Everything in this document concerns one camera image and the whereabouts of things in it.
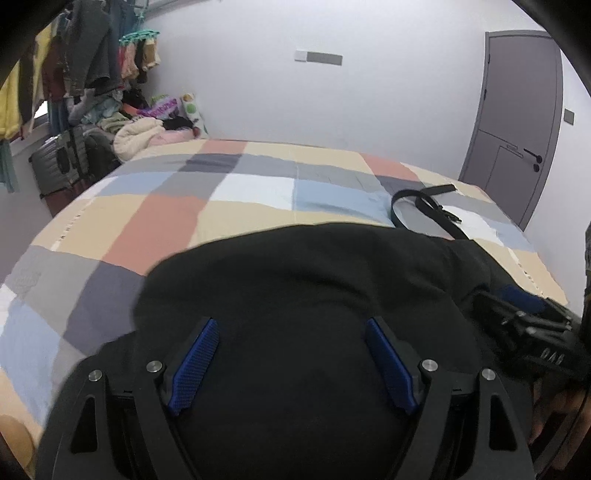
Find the dark bag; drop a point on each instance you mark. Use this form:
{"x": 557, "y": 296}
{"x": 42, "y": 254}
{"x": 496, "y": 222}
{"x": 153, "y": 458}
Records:
{"x": 104, "y": 154}

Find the black puffer jacket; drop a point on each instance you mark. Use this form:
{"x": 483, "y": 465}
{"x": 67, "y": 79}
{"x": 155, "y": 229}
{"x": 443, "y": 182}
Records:
{"x": 300, "y": 300}

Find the black belt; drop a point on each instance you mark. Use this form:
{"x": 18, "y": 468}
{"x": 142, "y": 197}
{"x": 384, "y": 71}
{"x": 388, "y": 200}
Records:
{"x": 418, "y": 194}

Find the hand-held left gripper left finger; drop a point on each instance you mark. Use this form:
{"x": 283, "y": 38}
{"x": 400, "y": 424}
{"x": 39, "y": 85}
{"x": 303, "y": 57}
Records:
{"x": 194, "y": 364}

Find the grey suitcase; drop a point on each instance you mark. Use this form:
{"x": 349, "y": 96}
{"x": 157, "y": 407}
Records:
{"x": 55, "y": 161}

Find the beige white cylinder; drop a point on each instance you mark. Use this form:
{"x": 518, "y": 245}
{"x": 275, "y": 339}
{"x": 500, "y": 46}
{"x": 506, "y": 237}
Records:
{"x": 14, "y": 438}

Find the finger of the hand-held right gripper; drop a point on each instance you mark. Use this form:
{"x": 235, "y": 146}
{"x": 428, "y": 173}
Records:
{"x": 521, "y": 295}
{"x": 496, "y": 314}

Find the dark grey hanging jacket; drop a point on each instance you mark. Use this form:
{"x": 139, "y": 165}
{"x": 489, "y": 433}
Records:
{"x": 97, "y": 55}

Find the printed pillow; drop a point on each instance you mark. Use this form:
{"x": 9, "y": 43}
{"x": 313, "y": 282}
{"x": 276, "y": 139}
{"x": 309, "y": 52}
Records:
{"x": 193, "y": 113}

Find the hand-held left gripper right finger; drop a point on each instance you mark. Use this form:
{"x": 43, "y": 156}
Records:
{"x": 390, "y": 369}

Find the person's right hand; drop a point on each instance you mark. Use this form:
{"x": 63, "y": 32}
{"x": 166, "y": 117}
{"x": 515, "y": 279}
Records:
{"x": 561, "y": 406}

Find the grey white wall panel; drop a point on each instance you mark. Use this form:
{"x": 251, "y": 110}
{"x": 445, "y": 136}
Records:
{"x": 323, "y": 58}

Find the green clip hanger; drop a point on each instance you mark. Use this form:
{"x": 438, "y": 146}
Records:
{"x": 138, "y": 38}

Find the yellow fleece coat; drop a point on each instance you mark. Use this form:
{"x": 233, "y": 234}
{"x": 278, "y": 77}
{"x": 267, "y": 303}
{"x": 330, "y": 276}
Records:
{"x": 9, "y": 106}

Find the checkered bed sheet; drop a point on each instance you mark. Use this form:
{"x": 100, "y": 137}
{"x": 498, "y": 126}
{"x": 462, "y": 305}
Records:
{"x": 161, "y": 221}

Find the cream fleece blanket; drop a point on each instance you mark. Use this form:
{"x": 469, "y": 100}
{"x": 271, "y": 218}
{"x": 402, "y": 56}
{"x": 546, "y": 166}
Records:
{"x": 136, "y": 138}

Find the dark wall light switch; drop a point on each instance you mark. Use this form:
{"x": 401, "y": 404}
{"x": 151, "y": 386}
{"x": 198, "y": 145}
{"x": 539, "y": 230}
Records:
{"x": 569, "y": 116}

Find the teal hanging garment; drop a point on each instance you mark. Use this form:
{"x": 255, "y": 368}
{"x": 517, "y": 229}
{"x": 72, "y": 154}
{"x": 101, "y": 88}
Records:
{"x": 7, "y": 166}

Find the pile of mixed clothes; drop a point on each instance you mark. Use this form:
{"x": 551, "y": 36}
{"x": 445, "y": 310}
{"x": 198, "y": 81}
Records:
{"x": 138, "y": 108}

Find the grey door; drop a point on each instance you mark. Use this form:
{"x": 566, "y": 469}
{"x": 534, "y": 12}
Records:
{"x": 517, "y": 92}

